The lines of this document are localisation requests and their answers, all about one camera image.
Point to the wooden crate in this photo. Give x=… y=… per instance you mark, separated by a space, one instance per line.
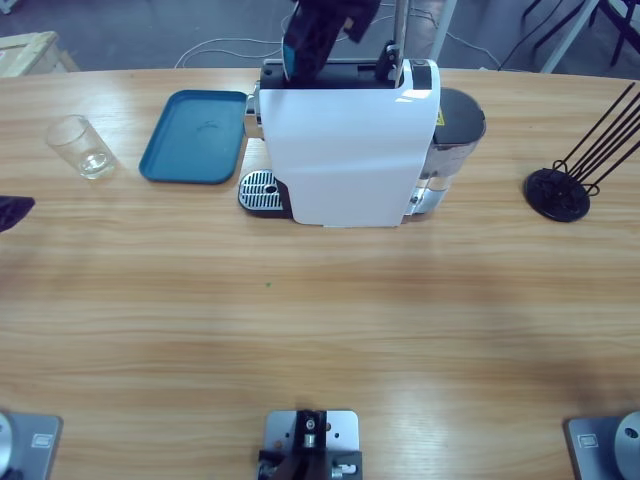
x=30 y=55

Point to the black metal chair frame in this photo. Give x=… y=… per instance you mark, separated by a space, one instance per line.
x=620 y=35

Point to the grey camera mount plate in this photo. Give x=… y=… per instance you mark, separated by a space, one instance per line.
x=310 y=435

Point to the blue plastic tray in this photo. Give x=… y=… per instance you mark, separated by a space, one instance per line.
x=192 y=137

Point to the water tank with black lid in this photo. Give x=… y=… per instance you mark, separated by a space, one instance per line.
x=457 y=115

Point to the silver coffee machine lever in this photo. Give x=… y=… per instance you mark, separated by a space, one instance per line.
x=398 y=25

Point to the metal drip tray grate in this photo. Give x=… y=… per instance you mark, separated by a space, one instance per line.
x=257 y=190

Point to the clear drinking glass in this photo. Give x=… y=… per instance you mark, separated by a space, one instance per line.
x=85 y=155

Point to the black capsule holder with rods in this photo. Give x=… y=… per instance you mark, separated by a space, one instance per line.
x=550 y=195

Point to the white metal frame leg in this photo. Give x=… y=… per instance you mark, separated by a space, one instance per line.
x=442 y=30
x=570 y=35

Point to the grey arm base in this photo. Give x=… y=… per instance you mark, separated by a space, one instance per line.
x=605 y=445
x=25 y=445

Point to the white capsule coffee machine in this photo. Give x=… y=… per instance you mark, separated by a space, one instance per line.
x=345 y=155

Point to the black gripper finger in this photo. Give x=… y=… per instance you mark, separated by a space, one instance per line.
x=361 y=17
x=317 y=35
x=12 y=210

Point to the blue coffee capsule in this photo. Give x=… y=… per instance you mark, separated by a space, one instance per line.
x=290 y=57

